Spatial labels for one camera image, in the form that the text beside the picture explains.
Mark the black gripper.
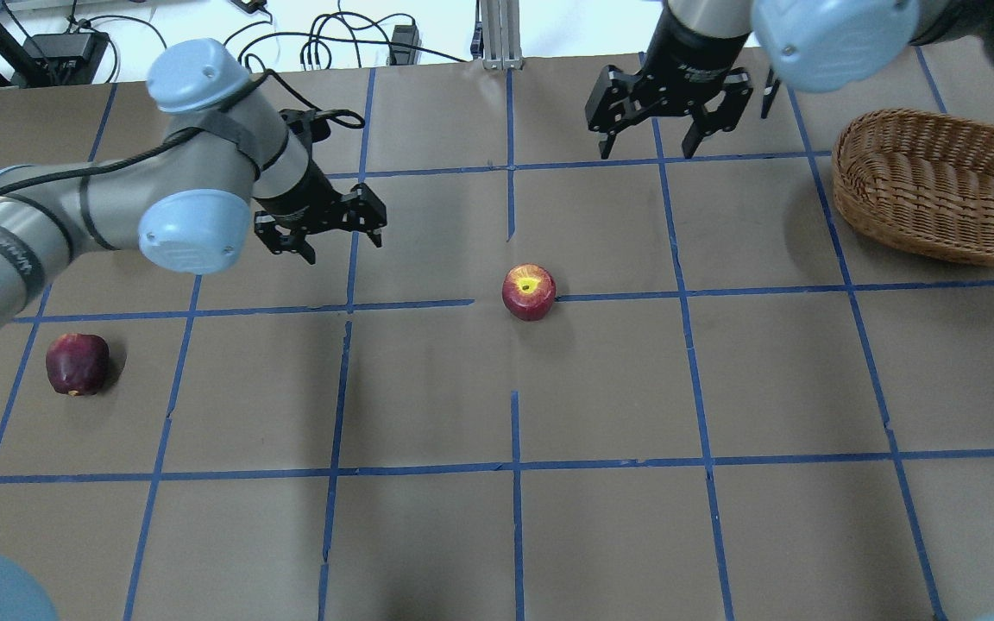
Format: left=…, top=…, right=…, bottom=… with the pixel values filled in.
left=254, top=182, right=387, bottom=265
left=584, top=66, right=754, bottom=160

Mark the red yellow apple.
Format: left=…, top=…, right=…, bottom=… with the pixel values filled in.
left=501, top=263, right=557, bottom=322

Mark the dark red apple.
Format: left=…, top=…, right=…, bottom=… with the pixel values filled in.
left=45, top=333, right=110, bottom=396

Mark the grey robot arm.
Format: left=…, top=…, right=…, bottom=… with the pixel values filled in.
left=0, top=38, right=387, bottom=329
left=585, top=1, right=994, bottom=159

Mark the woven wicker basket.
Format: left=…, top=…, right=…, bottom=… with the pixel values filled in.
left=832, top=109, right=994, bottom=265

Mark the black power adapter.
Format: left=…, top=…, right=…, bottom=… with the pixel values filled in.
left=22, top=31, right=110, bottom=85

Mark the aluminium frame post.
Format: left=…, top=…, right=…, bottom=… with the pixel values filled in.
left=477, top=1, right=524, bottom=71

